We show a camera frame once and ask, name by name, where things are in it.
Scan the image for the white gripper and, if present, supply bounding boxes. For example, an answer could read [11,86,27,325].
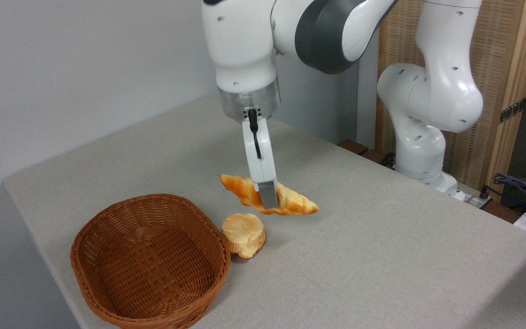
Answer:
[242,117,279,209]

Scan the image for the golden croissant bread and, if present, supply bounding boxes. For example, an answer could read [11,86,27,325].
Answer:
[219,174,319,216]

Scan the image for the round pale bread roll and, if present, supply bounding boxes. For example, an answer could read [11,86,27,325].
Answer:
[221,213,266,260]

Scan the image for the brown wicker basket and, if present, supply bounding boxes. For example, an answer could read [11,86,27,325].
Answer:
[70,193,231,329]

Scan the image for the brown wooden base board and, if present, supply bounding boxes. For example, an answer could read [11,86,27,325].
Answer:
[338,139,395,168]

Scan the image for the metal screen hinge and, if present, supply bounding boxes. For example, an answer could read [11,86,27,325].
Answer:
[499,97,526,124]

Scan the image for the wooden folding screen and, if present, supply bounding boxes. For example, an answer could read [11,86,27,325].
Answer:
[375,0,526,202]

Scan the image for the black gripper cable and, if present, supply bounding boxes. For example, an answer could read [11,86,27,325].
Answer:
[247,108,263,159]

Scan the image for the bundle of dark cables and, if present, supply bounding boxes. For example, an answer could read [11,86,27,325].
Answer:
[493,173,526,207]

